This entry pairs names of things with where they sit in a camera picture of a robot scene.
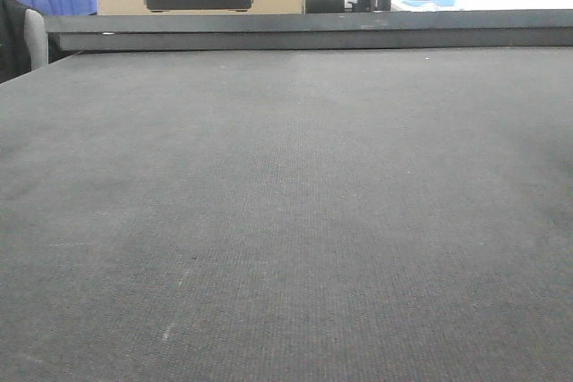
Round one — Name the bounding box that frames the black conveyor belt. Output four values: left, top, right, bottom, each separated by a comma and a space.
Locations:
1, 48, 572, 381

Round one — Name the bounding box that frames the blue tray on table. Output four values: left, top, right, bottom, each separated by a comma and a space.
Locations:
400, 0, 456, 7

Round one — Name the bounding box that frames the grey chair with black jacket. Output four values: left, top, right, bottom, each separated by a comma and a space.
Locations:
1, 0, 49, 82

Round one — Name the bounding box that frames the white table background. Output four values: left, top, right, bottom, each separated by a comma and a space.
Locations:
391, 0, 573, 12

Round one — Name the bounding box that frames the black conveyor end rail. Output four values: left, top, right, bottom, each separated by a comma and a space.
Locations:
45, 9, 572, 52

